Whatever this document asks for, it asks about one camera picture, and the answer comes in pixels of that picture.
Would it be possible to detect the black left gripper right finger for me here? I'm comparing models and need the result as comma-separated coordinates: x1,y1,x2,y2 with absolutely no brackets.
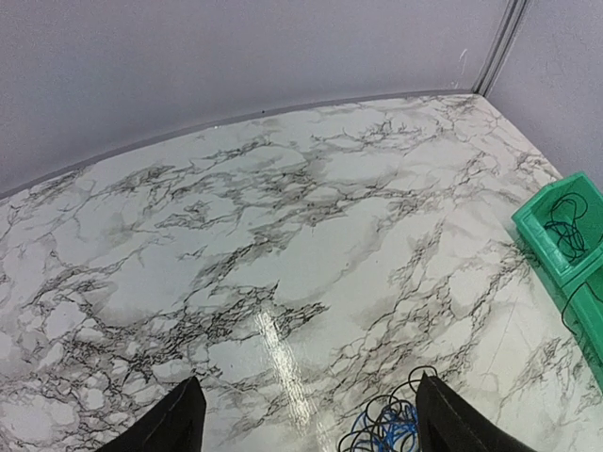
416,373,533,452

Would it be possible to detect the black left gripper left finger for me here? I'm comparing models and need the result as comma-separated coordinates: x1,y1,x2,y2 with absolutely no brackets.
97,377,206,452

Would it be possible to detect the blue black wire bundle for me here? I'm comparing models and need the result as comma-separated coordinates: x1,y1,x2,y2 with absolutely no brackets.
336,365,437,452

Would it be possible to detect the long black wire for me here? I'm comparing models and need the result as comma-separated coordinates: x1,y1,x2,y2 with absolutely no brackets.
544,191,590,263

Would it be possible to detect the green three-compartment plastic bin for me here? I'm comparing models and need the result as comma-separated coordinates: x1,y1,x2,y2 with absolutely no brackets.
512,172,602,363

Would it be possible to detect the aluminium back-right corner post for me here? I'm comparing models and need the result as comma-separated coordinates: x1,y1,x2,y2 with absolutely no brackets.
472,0,530,97

